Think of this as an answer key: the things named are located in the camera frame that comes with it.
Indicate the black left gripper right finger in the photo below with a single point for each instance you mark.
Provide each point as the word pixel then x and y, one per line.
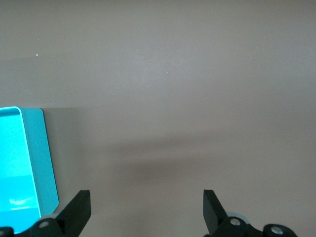
pixel 214 217

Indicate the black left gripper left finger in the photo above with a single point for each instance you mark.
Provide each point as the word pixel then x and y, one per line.
pixel 74 214

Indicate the teal plastic bin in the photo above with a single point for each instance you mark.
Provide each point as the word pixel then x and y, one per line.
pixel 14 160

